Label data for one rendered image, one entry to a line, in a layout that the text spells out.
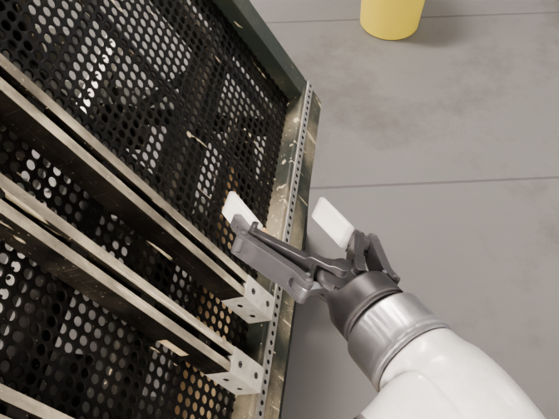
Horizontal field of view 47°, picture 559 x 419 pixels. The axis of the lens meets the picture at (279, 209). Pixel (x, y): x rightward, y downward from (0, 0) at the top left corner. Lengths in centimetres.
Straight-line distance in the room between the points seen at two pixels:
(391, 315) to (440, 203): 244
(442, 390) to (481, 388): 3
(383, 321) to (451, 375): 8
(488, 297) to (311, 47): 169
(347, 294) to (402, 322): 7
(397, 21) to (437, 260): 143
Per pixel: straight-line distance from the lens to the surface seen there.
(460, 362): 57
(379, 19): 369
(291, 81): 207
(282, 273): 65
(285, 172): 190
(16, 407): 107
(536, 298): 289
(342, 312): 64
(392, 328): 60
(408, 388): 57
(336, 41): 373
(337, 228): 79
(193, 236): 142
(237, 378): 148
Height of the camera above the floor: 238
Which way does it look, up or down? 54 degrees down
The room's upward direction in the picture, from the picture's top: straight up
